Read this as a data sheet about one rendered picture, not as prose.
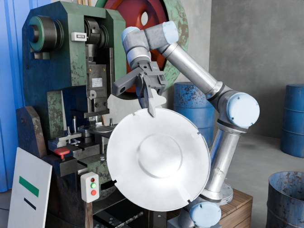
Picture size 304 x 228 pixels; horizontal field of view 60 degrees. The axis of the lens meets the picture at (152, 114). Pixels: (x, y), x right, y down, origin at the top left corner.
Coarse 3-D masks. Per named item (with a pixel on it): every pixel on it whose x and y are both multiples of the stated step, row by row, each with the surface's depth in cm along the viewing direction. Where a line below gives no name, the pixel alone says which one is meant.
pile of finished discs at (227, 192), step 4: (224, 184) 175; (224, 188) 170; (228, 188) 173; (224, 192) 164; (228, 192) 164; (232, 192) 163; (224, 196) 159; (228, 196) 158; (232, 196) 164; (224, 200) 158; (228, 200) 159; (220, 204) 156
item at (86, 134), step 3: (84, 126) 169; (87, 126) 169; (90, 126) 171; (93, 126) 169; (96, 126) 169; (99, 126) 169; (78, 129) 166; (81, 129) 164; (84, 129) 161; (81, 132) 164; (84, 132) 162; (87, 132) 162; (81, 135) 165; (84, 135) 162; (87, 135) 162; (90, 135) 164
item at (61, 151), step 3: (63, 147) 134; (54, 150) 130; (57, 150) 130; (60, 150) 129; (63, 150) 130; (66, 150) 130; (69, 150) 131; (57, 153) 127; (60, 153) 127; (63, 153) 128; (66, 153) 129; (63, 156) 131
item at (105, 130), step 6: (102, 126) 169; (90, 132) 158; (96, 132) 155; (102, 132) 155; (108, 132) 155; (96, 138) 158; (102, 138) 155; (108, 138) 158; (102, 144) 156; (102, 150) 156
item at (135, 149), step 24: (144, 120) 76; (168, 120) 78; (120, 144) 71; (144, 144) 72; (168, 144) 74; (192, 144) 76; (120, 168) 68; (144, 168) 69; (168, 168) 70; (192, 168) 73; (144, 192) 67; (168, 192) 68; (192, 192) 70
